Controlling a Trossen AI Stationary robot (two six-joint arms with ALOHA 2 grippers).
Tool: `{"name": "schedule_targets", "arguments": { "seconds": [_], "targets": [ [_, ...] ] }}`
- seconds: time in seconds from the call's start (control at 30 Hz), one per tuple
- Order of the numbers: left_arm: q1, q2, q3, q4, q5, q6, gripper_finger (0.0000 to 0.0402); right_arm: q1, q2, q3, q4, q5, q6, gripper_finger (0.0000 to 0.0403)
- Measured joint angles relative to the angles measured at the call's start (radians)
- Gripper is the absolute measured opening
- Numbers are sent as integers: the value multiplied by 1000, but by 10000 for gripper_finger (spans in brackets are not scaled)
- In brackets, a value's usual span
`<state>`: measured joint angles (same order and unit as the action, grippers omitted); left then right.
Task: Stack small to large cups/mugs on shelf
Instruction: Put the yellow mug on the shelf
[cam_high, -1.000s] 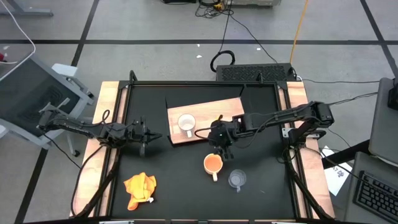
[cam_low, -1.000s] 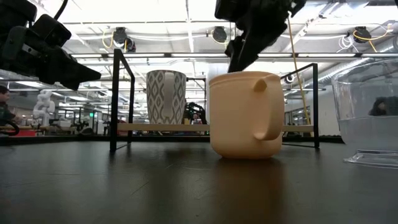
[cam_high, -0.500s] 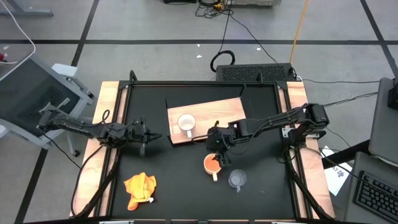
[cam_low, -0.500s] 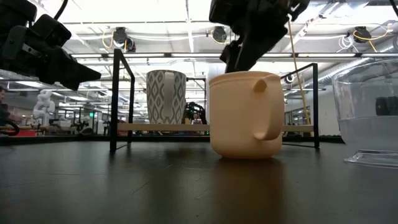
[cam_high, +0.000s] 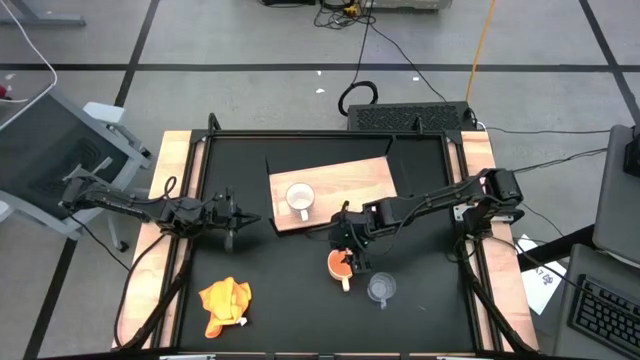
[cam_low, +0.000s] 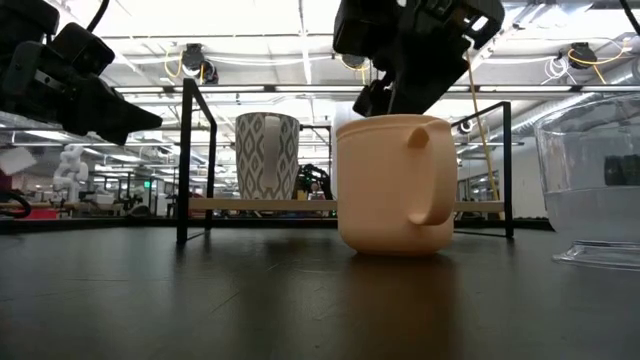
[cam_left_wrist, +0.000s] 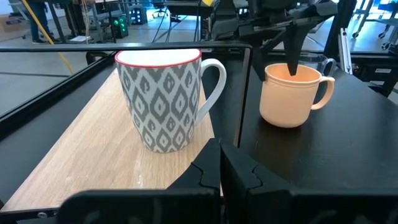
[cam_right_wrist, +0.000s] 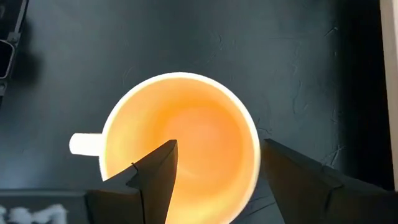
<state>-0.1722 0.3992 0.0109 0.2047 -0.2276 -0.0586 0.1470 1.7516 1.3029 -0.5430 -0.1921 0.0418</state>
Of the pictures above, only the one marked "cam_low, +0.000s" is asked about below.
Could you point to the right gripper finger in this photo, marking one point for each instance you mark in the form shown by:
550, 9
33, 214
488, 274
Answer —
425, 85
372, 102

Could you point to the wooden shelf black metal frame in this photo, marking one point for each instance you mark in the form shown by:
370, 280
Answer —
250, 205

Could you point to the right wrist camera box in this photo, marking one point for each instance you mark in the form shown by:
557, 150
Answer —
362, 27

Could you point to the dark background robot arm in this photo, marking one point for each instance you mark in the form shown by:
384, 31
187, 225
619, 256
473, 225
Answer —
315, 180

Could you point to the grey white patterned mug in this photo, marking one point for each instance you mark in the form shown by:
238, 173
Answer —
252, 155

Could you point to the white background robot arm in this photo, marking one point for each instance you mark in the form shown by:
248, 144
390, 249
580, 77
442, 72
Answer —
70, 175

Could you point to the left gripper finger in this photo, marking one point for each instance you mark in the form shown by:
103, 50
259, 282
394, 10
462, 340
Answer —
110, 112

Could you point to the red box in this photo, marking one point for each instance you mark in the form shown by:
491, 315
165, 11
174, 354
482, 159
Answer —
40, 215

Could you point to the clear plastic mug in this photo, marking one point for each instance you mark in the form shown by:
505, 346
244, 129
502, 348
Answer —
585, 220

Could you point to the peach plastic mug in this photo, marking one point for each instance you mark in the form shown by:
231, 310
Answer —
380, 190

